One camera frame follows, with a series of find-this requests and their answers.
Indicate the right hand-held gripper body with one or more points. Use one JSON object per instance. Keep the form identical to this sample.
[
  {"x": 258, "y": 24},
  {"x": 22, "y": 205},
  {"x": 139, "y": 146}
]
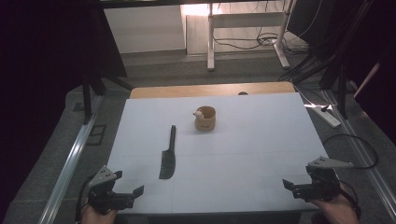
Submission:
[{"x": 322, "y": 186}]

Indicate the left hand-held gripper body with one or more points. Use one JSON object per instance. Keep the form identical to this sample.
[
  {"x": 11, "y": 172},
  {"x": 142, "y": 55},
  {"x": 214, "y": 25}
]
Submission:
[{"x": 104, "y": 194}]

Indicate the black comb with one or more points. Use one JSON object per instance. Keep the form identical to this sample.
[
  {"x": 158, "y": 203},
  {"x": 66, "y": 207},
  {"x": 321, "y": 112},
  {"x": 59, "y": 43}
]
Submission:
[{"x": 168, "y": 163}]

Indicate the person's left hand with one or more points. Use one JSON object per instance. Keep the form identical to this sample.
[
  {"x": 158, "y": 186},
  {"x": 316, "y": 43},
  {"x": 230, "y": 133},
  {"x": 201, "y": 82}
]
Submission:
[{"x": 96, "y": 218}]

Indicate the person's right hand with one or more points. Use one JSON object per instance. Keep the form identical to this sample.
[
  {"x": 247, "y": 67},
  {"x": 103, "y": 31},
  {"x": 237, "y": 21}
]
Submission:
[{"x": 339, "y": 211}]

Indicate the dark floor hatch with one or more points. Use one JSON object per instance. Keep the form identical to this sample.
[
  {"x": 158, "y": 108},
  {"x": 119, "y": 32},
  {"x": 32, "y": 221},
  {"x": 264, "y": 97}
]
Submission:
[{"x": 96, "y": 135}]

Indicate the white table board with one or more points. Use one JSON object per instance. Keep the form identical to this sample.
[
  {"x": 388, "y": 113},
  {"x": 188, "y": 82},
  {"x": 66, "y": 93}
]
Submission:
[{"x": 236, "y": 155}]

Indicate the white power strip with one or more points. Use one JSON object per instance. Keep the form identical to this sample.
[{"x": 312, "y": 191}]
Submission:
[{"x": 330, "y": 118}]

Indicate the black plug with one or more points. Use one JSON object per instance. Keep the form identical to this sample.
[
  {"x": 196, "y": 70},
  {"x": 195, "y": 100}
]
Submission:
[{"x": 324, "y": 108}]

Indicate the black metal stand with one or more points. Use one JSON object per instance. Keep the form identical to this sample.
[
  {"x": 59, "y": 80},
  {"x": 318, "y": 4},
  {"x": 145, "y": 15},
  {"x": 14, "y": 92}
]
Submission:
[
  {"x": 87, "y": 99},
  {"x": 342, "y": 90}
]

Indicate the wooden cup with animal figure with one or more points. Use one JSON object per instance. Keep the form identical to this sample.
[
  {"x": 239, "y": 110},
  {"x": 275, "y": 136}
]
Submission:
[{"x": 206, "y": 122}]

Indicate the wooden table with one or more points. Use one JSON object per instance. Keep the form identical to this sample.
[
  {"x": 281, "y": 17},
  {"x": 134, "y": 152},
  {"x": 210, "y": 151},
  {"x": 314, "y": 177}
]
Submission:
[{"x": 186, "y": 90}]

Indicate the pale rod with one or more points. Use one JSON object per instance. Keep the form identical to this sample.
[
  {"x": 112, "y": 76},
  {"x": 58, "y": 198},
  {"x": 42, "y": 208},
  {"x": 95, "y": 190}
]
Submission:
[{"x": 367, "y": 79}]

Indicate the dark curtain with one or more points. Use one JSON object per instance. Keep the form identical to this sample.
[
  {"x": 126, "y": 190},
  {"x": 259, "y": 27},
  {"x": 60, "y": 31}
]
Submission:
[
  {"x": 373, "y": 37},
  {"x": 46, "y": 62}
]

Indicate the aluminium floor rail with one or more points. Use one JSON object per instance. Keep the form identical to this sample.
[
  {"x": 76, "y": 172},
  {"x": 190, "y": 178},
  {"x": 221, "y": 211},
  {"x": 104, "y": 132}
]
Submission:
[
  {"x": 70, "y": 171},
  {"x": 361, "y": 146}
]

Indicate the white desk frame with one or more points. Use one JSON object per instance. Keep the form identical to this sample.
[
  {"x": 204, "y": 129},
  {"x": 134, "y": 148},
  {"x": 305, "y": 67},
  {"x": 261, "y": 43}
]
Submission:
[{"x": 211, "y": 43}]

